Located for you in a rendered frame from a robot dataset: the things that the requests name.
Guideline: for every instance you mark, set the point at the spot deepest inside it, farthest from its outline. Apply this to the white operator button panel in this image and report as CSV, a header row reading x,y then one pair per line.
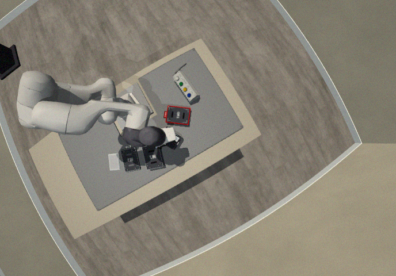
x,y
185,86

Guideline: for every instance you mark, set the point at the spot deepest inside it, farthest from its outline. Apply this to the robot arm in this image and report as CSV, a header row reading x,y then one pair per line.
x,y
66,109

